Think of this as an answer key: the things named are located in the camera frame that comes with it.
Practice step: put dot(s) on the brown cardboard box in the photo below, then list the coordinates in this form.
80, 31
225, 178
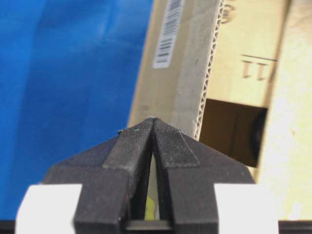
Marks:
237, 76

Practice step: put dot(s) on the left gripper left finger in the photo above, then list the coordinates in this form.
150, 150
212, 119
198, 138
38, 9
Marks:
114, 177

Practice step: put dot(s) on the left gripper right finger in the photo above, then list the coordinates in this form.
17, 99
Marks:
186, 172

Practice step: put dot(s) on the left yellow wire spool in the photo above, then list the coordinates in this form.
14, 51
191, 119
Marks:
150, 210

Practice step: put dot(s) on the blue table cloth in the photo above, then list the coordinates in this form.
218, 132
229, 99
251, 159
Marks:
68, 72

